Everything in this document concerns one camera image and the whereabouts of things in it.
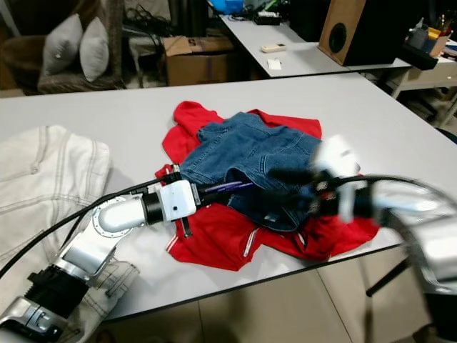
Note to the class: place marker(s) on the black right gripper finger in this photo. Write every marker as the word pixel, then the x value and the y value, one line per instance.
pixel 289 175

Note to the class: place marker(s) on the blue denim garment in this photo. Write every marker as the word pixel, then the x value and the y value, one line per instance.
pixel 250 146

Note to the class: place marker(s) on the blue plastic clothes hanger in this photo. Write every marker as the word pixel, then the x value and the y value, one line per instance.
pixel 225 187

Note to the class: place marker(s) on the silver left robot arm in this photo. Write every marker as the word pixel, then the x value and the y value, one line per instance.
pixel 114 218

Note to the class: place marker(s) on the red t-shirt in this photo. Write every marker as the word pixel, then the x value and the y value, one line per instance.
pixel 221 246

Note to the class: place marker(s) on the black table leg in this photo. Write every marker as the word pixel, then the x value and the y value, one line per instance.
pixel 389 279

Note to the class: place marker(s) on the brown cardboard box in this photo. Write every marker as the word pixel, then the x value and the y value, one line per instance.
pixel 200 68

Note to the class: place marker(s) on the small white card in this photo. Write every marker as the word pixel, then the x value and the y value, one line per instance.
pixel 274 64

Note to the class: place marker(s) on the white jeans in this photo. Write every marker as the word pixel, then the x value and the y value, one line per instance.
pixel 57 179

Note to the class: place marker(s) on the white remote control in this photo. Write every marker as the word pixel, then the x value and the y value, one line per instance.
pixel 274 48

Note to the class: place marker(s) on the grey pillow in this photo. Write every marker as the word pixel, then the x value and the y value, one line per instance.
pixel 62 44
pixel 94 50

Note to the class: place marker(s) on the wooden loudspeaker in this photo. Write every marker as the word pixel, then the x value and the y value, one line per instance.
pixel 341 32

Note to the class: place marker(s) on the black electronic device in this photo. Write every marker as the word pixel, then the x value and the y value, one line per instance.
pixel 264 18

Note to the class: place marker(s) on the black desk tray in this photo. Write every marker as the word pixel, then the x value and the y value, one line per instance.
pixel 418 56

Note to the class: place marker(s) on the brown wicker chair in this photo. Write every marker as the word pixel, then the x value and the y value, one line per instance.
pixel 21 61

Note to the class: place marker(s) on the blue box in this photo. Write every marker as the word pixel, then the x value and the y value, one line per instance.
pixel 227 6

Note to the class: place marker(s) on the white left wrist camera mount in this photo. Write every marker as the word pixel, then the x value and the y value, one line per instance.
pixel 178 201

